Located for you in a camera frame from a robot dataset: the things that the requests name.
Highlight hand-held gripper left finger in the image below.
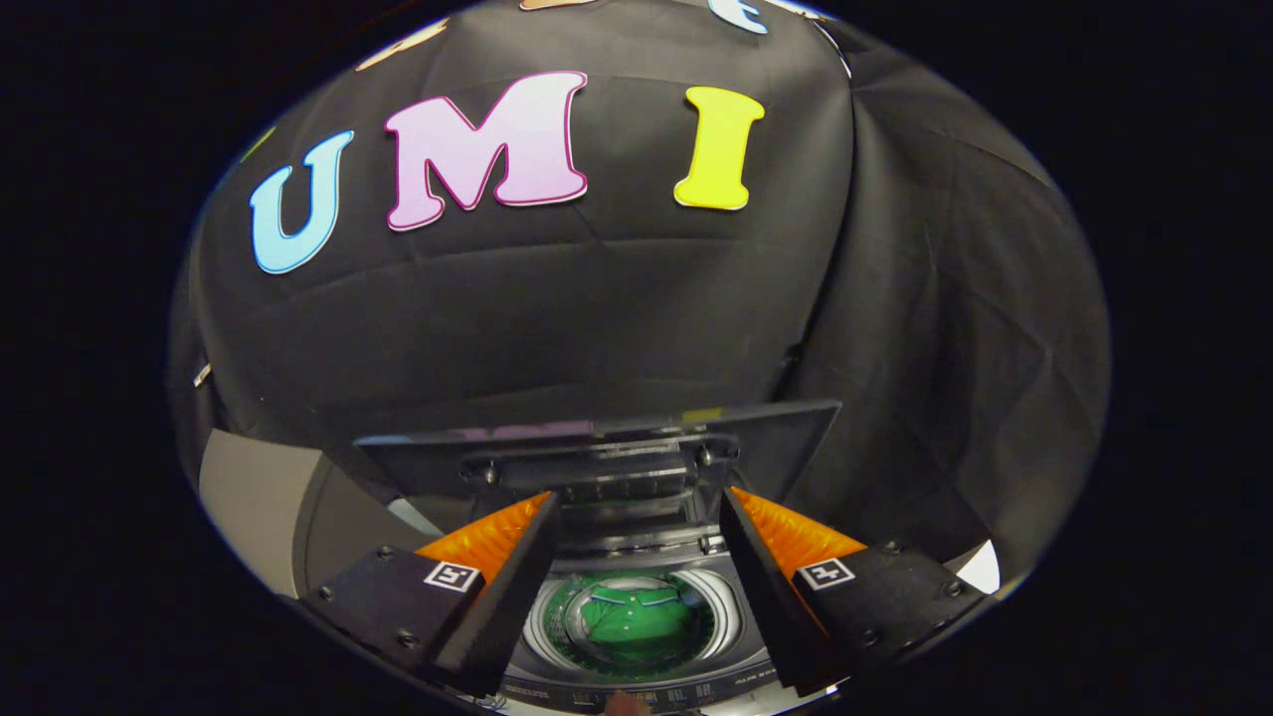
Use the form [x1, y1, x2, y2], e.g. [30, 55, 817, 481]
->
[298, 491, 565, 699]

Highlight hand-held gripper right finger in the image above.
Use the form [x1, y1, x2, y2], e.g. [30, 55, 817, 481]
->
[719, 486, 988, 697]

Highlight grey washing machine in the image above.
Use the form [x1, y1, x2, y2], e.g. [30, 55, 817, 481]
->
[497, 497, 789, 713]

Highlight green polo shirt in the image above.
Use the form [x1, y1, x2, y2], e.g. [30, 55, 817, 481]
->
[575, 585, 699, 654]

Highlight black backdrop cloth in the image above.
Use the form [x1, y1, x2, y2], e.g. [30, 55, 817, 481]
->
[167, 0, 1112, 598]

